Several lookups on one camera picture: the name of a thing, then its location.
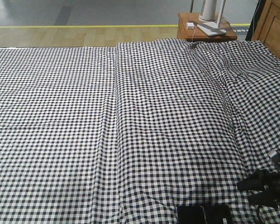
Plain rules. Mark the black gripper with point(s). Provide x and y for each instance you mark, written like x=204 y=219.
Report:
x=268 y=183

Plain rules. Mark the black smartphone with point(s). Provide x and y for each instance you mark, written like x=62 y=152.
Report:
x=204 y=214

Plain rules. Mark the wooden bed headboard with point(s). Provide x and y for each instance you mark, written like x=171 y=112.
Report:
x=268 y=27

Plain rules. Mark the black white checkered bedsheet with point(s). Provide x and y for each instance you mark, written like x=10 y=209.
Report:
x=127 y=134

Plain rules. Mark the wooden nightstand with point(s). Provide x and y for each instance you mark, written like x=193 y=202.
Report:
x=196 y=34

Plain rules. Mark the white charger adapter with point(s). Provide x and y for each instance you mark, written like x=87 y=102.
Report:
x=190 y=25

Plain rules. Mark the white cylindrical speaker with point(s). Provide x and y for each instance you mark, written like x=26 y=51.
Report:
x=208 y=10

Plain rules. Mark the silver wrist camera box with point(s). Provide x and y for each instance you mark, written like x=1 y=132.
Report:
x=275 y=158

